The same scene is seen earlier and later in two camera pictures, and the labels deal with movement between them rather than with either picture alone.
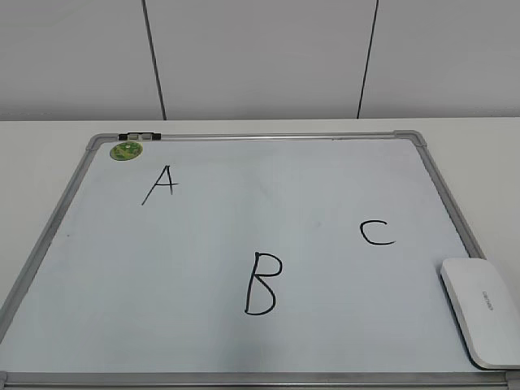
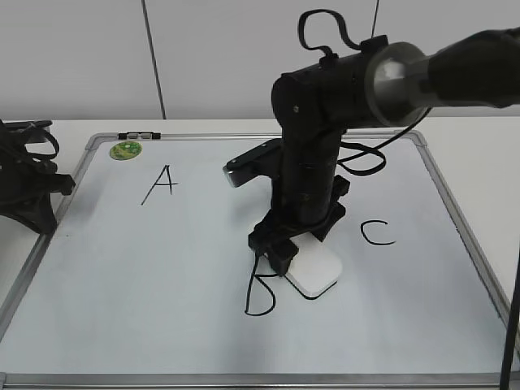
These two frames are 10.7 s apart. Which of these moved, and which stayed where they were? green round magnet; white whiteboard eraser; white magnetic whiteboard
Moved: white whiteboard eraser
Stayed: white magnetic whiteboard; green round magnet
